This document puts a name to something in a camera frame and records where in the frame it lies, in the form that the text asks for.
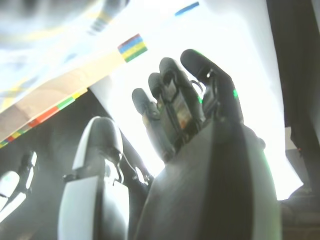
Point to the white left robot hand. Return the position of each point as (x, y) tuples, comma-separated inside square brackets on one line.
[(10, 182)]

